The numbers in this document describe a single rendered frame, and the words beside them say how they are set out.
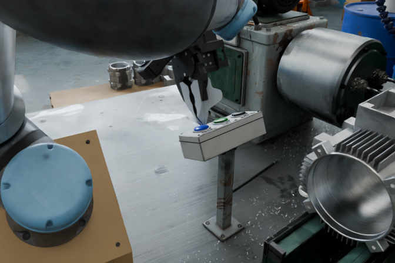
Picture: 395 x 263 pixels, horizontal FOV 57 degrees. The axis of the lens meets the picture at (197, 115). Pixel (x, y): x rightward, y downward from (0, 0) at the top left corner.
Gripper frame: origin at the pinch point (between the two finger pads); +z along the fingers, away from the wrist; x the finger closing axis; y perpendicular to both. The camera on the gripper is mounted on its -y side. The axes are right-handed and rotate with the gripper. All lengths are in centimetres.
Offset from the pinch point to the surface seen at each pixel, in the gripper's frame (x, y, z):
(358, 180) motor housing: -15.5, 24.1, 20.2
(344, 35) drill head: -1, 50, -8
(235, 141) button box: -3.5, 4.7, 6.0
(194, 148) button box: -1.5, -3.5, 4.6
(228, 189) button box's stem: 2.4, 4.7, 17.2
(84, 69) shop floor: 352, 101, -23
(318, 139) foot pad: -16.1, 13.4, 7.7
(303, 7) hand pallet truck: 316, 452, -43
